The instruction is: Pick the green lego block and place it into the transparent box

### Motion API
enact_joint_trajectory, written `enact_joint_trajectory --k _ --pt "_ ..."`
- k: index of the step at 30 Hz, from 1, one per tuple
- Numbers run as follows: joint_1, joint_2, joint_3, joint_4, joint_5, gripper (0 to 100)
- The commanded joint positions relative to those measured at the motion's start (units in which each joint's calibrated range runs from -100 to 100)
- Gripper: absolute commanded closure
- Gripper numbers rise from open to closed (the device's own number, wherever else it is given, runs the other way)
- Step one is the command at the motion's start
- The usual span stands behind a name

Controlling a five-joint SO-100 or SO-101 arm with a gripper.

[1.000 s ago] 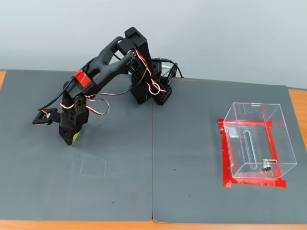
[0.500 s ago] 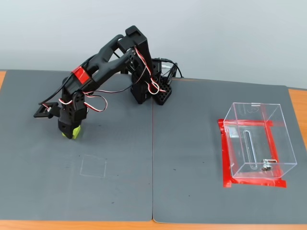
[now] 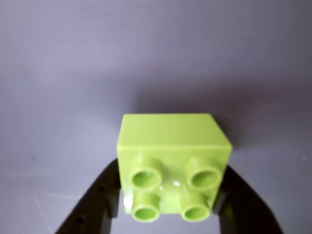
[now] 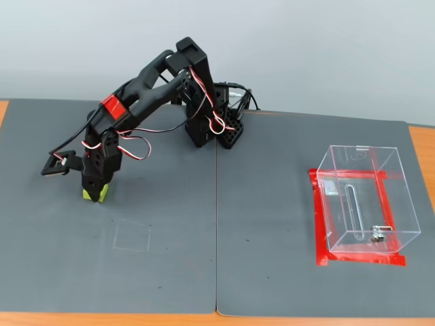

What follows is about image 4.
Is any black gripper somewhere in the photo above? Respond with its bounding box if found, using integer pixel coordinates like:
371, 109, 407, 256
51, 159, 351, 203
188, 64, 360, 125
80, 148, 123, 192

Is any green lego block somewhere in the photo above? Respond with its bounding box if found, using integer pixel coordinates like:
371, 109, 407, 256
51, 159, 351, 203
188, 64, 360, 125
82, 183, 110, 204

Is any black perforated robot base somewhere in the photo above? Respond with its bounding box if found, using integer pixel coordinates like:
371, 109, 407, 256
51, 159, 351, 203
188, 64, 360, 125
185, 108, 246, 151

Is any gray mat under box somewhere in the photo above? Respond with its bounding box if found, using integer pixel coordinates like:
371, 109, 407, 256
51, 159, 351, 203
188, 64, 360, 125
215, 110, 435, 319

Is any transparent acrylic box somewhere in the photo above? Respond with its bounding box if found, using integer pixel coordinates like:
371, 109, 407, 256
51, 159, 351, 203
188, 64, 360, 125
316, 145, 422, 254

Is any red tape band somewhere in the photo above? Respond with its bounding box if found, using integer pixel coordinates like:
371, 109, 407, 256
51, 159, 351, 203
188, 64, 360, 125
101, 95, 125, 121

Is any gray mat with chalk square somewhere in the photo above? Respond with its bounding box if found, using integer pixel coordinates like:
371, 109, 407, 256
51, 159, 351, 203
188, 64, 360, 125
0, 98, 218, 315

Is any small white label sticker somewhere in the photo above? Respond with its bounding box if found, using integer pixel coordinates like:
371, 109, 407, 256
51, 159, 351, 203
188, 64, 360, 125
321, 179, 338, 196

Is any silver metal latch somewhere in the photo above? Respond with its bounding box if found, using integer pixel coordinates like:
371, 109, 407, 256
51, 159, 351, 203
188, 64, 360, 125
369, 225, 394, 243

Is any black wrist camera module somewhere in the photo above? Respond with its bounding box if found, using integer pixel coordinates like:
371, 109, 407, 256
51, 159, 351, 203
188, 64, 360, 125
41, 149, 84, 178

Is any black camera cable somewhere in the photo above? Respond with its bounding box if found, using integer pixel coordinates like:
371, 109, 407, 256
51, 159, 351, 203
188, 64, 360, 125
50, 101, 187, 157

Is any red white black servo wire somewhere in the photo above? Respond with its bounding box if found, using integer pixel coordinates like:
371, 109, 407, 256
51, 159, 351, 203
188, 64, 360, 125
188, 66, 236, 136
82, 130, 153, 161

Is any black power cable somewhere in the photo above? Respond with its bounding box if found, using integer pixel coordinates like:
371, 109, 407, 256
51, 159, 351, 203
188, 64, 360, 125
220, 80, 262, 119

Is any red tape frame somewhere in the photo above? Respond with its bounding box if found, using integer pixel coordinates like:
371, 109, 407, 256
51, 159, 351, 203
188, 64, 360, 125
308, 168, 408, 268

